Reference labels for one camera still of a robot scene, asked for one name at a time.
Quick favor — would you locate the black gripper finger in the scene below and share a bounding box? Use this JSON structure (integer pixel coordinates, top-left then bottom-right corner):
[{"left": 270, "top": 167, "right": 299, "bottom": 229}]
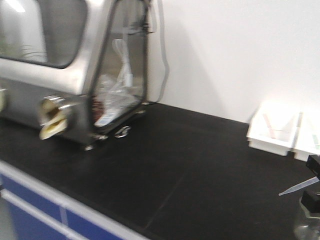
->
[
  {"left": 301, "top": 190, "right": 320, "bottom": 213},
  {"left": 306, "top": 154, "right": 320, "bottom": 178}
]

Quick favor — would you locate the clear plastic pipette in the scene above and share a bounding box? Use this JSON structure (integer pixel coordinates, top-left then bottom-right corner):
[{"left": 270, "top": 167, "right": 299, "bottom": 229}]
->
[{"left": 278, "top": 176, "right": 320, "bottom": 196}]

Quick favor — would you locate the clear glass beaker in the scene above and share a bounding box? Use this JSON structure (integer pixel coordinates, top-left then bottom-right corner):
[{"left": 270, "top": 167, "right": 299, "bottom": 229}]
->
[{"left": 293, "top": 197, "right": 320, "bottom": 240}]

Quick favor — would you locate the blue lab bench cabinet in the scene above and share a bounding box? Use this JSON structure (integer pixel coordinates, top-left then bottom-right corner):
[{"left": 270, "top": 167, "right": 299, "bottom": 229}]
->
[{"left": 0, "top": 161, "right": 146, "bottom": 240}]

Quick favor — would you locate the white bin with green pipette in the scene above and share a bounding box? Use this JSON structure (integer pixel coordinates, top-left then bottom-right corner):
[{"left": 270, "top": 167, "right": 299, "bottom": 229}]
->
[{"left": 293, "top": 111, "right": 320, "bottom": 162}]

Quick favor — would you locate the red tipped pipette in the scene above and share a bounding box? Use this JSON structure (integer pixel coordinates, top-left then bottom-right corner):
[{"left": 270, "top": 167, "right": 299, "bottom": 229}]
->
[{"left": 262, "top": 113, "right": 276, "bottom": 139}]

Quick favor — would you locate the white bin with red pipette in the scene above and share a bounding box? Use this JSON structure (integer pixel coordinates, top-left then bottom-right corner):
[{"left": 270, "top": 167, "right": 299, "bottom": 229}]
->
[{"left": 246, "top": 101, "right": 300, "bottom": 156}]

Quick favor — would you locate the stainless steel glove box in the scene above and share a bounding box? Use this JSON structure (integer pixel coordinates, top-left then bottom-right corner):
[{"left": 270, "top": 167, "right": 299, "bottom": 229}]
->
[{"left": 0, "top": 0, "right": 151, "bottom": 150}]

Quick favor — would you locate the cream glove port sleeve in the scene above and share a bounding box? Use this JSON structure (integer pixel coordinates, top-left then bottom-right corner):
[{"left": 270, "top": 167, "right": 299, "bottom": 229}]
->
[{"left": 38, "top": 95, "right": 72, "bottom": 140}]

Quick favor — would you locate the grey hose behind glove box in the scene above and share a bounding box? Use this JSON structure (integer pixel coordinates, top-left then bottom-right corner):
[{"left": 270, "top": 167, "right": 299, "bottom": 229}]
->
[{"left": 147, "top": 0, "right": 171, "bottom": 105}]

